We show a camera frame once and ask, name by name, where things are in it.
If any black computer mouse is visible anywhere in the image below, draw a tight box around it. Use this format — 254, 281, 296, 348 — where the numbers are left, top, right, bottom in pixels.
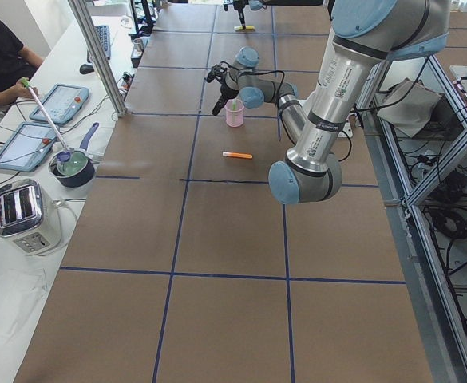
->
79, 64, 94, 75

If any person in black shirt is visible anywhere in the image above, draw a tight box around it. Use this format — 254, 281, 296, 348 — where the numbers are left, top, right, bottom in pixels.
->
0, 20, 44, 108

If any teach pendant tablet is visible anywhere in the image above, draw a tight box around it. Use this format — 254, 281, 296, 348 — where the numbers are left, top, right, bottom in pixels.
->
41, 84, 90, 125
0, 122, 57, 172

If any pink mesh pen holder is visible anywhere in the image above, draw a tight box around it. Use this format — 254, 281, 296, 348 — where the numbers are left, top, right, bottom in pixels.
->
225, 98, 244, 128

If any near teach pendant tablet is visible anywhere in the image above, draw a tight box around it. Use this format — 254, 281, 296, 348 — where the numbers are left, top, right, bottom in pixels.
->
0, 122, 57, 172

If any grey cloth bag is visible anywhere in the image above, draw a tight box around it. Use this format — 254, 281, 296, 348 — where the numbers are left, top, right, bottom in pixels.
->
377, 78, 453, 138

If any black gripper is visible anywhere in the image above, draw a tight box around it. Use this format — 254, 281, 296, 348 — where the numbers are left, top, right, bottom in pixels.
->
232, 0, 246, 30
212, 81, 237, 116

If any small metal cup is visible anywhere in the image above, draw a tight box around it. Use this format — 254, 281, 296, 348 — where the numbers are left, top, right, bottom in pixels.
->
133, 38, 144, 52

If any far teach pendant tablet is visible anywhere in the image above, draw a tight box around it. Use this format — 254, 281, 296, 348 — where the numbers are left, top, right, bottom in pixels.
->
41, 84, 90, 125

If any yellow highlighter pen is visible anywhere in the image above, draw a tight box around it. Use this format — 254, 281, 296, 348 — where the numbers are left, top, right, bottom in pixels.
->
234, 25, 255, 31

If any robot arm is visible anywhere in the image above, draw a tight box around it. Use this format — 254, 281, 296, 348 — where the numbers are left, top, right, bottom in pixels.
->
223, 0, 329, 31
206, 0, 449, 205

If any dark pot with lid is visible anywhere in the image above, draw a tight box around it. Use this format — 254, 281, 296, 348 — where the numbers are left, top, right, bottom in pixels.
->
49, 151, 95, 188

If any aluminium frame rail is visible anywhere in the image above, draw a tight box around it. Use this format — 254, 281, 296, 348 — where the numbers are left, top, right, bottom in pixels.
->
366, 57, 467, 382

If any aluminium frame post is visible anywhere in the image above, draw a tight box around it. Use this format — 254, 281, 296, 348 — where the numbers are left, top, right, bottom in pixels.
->
68, 0, 127, 117

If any long stick with green tip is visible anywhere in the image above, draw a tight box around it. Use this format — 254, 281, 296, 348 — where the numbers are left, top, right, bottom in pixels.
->
20, 77, 72, 162

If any black keyboard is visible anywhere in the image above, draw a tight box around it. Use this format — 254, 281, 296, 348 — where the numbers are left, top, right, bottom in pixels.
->
95, 25, 111, 60

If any orange highlighter pen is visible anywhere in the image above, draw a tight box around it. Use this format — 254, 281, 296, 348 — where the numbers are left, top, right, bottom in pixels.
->
222, 152, 253, 160

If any silver white toaster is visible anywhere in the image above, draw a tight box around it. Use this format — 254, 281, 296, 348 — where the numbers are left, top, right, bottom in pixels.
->
0, 179, 61, 255

